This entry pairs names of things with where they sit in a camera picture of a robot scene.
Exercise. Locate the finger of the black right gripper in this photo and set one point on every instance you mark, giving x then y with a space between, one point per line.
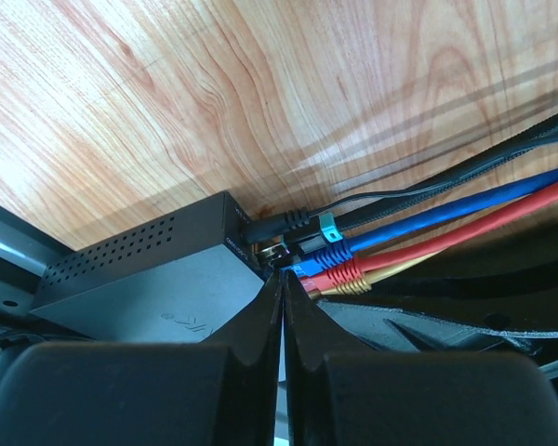
386 329
504 286

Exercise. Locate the black network switch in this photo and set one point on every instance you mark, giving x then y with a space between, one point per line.
175 279

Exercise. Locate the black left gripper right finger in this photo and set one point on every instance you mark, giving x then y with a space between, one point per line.
342 392

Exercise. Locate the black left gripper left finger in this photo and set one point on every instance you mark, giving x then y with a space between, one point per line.
220 391

